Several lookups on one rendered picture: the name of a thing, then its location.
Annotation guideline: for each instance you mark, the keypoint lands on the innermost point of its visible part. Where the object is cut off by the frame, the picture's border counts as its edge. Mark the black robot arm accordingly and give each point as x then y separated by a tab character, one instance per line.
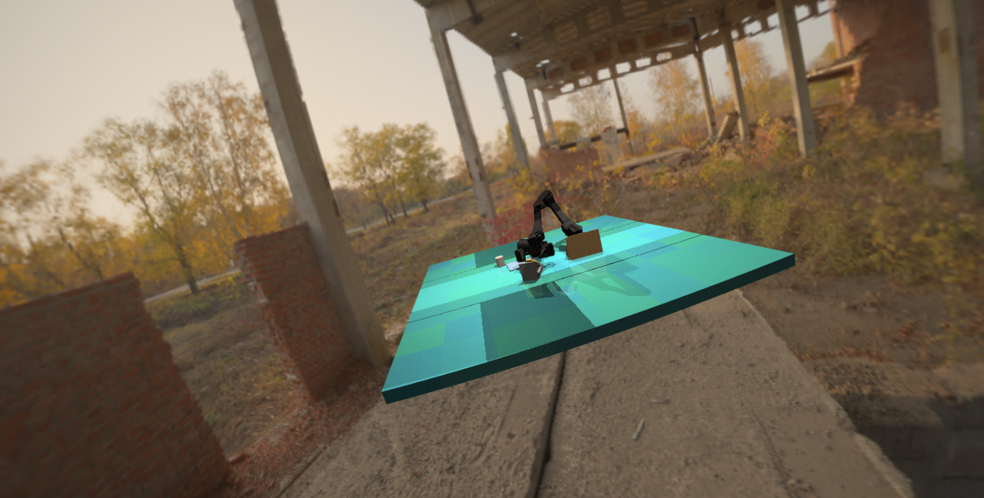
537	236

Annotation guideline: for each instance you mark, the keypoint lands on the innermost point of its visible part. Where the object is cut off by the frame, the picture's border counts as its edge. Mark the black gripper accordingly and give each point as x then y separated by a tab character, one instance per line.
535	251

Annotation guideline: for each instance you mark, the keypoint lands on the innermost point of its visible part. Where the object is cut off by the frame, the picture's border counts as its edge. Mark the pale blue square mat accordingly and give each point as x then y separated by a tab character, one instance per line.
515	265

